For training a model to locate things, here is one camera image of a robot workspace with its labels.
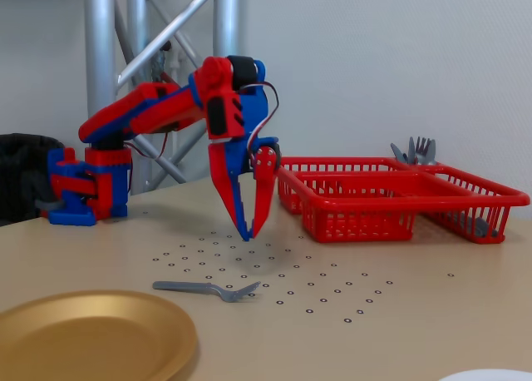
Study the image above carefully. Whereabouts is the red blue gripper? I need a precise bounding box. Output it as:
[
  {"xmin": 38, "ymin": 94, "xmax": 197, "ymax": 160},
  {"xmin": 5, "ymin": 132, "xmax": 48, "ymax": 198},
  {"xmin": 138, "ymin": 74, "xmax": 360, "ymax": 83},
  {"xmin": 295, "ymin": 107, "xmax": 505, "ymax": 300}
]
[{"xmin": 205, "ymin": 85, "xmax": 283, "ymax": 243}]

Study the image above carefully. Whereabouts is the grey plastic fork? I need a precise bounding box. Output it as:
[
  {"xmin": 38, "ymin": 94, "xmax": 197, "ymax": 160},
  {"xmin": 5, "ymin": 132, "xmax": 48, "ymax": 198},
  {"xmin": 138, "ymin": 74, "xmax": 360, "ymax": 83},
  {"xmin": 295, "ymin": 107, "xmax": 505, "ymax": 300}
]
[
  {"xmin": 151, "ymin": 280, "xmax": 262, "ymax": 305},
  {"xmin": 414, "ymin": 136, "xmax": 431, "ymax": 160}
]

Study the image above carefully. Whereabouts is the gold plastic plate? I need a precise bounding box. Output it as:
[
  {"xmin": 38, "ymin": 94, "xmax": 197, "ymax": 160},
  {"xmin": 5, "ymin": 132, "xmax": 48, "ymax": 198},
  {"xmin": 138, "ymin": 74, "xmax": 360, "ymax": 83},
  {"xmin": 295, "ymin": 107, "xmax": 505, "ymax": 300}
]
[{"xmin": 0, "ymin": 289, "xmax": 200, "ymax": 381}]

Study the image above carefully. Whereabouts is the red plastic dish basket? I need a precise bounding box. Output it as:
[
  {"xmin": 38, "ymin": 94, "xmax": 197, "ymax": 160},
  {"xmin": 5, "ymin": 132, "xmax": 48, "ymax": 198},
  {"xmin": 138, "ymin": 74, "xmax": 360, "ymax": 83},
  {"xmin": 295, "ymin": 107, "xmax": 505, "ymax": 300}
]
[{"xmin": 266, "ymin": 155, "xmax": 532, "ymax": 246}]

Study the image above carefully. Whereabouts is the silver metal truss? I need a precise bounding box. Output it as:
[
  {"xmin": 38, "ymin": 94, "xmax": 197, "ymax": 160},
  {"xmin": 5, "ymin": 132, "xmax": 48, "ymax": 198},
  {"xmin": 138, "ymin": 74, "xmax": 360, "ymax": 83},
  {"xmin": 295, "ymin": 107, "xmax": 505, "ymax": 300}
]
[{"xmin": 84, "ymin": 0, "xmax": 242, "ymax": 195}]

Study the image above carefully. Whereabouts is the grey plastic spoon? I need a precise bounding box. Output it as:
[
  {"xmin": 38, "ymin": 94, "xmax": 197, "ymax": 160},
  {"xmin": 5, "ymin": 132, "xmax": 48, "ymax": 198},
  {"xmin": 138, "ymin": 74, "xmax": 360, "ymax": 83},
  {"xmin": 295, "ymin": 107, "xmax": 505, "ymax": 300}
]
[{"xmin": 421, "ymin": 139, "xmax": 437, "ymax": 166}]

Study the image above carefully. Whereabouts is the black fabric chair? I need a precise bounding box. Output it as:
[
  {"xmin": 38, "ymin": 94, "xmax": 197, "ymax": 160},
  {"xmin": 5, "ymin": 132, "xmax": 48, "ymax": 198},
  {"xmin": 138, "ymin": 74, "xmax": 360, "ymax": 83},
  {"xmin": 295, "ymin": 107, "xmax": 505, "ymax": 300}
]
[{"xmin": 0, "ymin": 133, "xmax": 67, "ymax": 228}]

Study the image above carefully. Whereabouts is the dark grey utensil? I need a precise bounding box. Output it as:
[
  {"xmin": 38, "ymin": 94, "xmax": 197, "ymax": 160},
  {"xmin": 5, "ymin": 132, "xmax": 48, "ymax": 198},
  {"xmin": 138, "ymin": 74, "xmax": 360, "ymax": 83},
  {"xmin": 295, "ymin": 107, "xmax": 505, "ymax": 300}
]
[{"xmin": 455, "ymin": 216, "xmax": 502, "ymax": 237}]

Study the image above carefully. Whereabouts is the white round disc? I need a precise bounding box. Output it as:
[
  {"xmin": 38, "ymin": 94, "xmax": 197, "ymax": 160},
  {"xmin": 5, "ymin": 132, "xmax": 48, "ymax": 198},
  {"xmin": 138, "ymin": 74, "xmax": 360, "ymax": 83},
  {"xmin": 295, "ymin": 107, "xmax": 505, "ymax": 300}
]
[{"xmin": 438, "ymin": 368, "xmax": 532, "ymax": 381}]

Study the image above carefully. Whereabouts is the thin red white gripper wire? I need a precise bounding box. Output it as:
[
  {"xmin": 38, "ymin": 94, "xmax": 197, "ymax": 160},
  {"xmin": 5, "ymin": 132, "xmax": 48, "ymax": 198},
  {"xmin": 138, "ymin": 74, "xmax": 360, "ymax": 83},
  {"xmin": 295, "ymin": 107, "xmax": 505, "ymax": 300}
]
[{"xmin": 244, "ymin": 81, "xmax": 280, "ymax": 160}]

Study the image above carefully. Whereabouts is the thin red white base wire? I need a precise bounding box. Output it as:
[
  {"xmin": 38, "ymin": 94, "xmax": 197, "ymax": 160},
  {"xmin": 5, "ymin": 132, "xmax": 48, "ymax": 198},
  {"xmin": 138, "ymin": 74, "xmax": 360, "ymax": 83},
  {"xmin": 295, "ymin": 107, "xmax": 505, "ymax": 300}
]
[{"xmin": 122, "ymin": 129, "xmax": 172, "ymax": 162}]

